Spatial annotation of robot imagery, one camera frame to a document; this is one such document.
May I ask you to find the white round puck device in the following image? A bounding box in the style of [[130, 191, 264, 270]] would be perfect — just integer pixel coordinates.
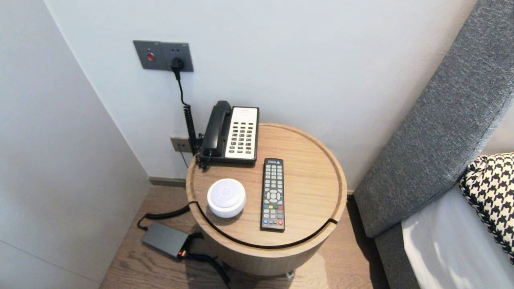
[[207, 178, 246, 218]]

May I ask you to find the curved front wooden drawer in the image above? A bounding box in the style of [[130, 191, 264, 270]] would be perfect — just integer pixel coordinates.
[[189, 201, 339, 277]]

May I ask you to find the grey switch plate red button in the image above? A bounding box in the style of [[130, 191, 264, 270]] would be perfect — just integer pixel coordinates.
[[133, 40, 163, 71]]

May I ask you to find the small grey wall jack plate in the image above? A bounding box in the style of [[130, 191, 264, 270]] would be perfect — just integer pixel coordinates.
[[170, 136, 193, 153]]

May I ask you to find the round wooden bedside table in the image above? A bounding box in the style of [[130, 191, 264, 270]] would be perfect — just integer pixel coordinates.
[[186, 122, 348, 252]]

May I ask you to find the grey power adapter box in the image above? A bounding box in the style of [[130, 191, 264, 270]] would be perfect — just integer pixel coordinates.
[[141, 222, 190, 258]]

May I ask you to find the black curly handset cord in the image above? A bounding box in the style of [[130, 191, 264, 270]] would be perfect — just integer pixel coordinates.
[[196, 149, 212, 171]]

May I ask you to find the grey wall socket plate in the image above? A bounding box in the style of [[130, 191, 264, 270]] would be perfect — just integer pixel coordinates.
[[160, 41, 194, 73]]

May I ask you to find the black telephone handset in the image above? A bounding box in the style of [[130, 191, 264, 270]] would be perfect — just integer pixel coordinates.
[[200, 100, 232, 158]]

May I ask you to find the black coiled power cable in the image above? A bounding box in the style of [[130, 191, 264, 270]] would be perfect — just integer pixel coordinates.
[[137, 57, 199, 231]]

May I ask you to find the black TV remote control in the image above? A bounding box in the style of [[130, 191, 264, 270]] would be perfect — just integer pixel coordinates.
[[260, 158, 286, 232]]

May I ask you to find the grey fabric headboard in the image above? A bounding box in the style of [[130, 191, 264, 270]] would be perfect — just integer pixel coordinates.
[[353, 0, 514, 238]]

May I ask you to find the white bed sheet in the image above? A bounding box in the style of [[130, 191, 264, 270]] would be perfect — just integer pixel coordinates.
[[402, 183, 514, 289]]

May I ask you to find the black white houndstooth pillow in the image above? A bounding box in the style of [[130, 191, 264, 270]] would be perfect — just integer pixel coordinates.
[[459, 153, 514, 265]]

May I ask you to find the grey fabric bed frame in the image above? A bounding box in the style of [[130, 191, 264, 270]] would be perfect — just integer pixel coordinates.
[[374, 223, 422, 289]]

